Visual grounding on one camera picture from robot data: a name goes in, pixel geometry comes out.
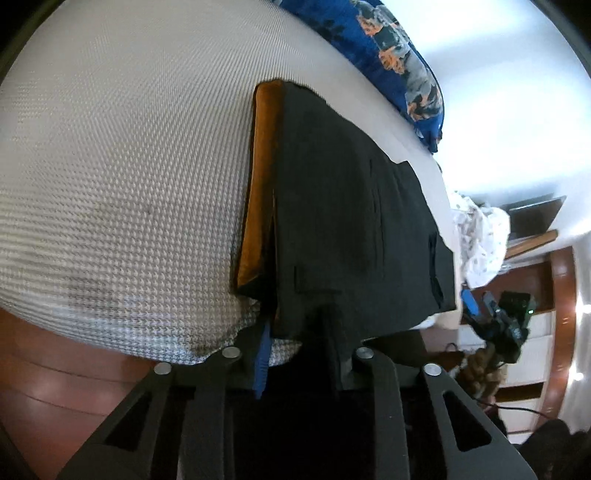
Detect black pants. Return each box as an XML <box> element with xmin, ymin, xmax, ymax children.
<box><xmin>232</xmin><ymin>79</ymin><xmax>459</xmax><ymax>398</ymax></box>

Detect person's right hand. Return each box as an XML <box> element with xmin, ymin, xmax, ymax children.
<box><xmin>457</xmin><ymin>343</ymin><xmax>504</xmax><ymax>400</ymax></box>

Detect white patterned cloth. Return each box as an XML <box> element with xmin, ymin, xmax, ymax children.
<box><xmin>450</xmin><ymin>192</ymin><xmax>510</xmax><ymax>289</ymax></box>

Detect dark laptop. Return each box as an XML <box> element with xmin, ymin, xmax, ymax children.
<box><xmin>502</xmin><ymin>195</ymin><xmax>566</xmax><ymax>241</ymax></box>

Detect beige woven bed mattress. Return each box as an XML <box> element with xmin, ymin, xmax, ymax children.
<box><xmin>1</xmin><ymin>1</ymin><xmax>459</xmax><ymax>364</ymax></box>

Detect blue floral blanket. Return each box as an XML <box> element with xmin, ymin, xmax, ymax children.
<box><xmin>276</xmin><ymin>0</ymin><xmax>445</xmax><ymax>153</ymax></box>

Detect black cable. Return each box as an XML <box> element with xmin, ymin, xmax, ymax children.
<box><xmin>443</xmin><ymin>343</ymin><xmax>555</xmax><ymax>421</ymax></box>

